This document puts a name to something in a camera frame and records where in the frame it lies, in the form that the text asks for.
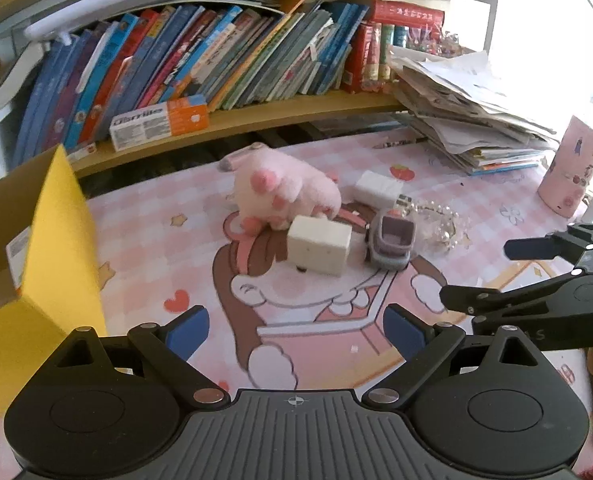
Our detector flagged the white cube charger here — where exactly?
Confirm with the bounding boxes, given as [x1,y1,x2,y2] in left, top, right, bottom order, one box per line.
[353,171,406,209]

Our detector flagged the white and orange carton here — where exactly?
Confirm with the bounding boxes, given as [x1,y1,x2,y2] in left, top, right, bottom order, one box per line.
[109,95,211,153]

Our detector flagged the pink printed desk mat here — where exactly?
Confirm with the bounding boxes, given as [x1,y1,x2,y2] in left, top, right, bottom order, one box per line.
[76,127,593,411]

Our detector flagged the grey toy car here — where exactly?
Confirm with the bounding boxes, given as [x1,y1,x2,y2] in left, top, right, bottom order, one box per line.
[365,210,417,271]

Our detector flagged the white curved bookend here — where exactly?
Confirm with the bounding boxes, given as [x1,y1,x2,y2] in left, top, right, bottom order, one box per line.
[0,42,44,116]

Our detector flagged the cream cube block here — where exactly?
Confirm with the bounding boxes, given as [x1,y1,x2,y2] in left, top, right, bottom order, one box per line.
[286,215,353,277]

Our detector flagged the dark pencil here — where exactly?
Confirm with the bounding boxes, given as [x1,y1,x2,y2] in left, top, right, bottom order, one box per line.
[373,136,429,150]

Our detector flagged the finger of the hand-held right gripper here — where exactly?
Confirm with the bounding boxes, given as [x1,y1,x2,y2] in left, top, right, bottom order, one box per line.
[439,267,584,318]
[504,224,593,263]

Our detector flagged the yellow cardboard box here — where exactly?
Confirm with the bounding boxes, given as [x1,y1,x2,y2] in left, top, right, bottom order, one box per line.
[0,144,108,421]

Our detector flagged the wooden bookshelf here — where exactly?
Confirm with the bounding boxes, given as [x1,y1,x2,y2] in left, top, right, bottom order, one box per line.
[0,0,497,181]

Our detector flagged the stack of papers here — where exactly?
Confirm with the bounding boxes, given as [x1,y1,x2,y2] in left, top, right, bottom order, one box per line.
[389,45,562,176]

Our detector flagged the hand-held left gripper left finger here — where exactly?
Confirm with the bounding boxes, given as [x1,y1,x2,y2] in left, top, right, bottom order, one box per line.
[51,305,230,407]

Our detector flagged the pink crystal ornaments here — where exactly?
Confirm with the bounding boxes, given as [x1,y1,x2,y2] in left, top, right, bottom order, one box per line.
[423,29,464,57]

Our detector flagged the pink cylinder container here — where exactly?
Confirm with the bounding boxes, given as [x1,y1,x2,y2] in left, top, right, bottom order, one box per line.
[537,115,593,218]

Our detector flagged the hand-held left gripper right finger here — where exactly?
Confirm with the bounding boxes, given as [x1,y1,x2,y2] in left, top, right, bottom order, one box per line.
[363,304,542,408]

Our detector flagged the row of colourful books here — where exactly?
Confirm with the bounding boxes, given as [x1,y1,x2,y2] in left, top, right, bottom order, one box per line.
[11,0,452,158]

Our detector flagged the pink plush toy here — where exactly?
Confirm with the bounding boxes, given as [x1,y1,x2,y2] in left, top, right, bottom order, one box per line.
[218,143,343,233]

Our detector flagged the white desk lamp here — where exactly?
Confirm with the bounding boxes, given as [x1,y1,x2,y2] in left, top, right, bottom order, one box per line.
[24,0,197,43]

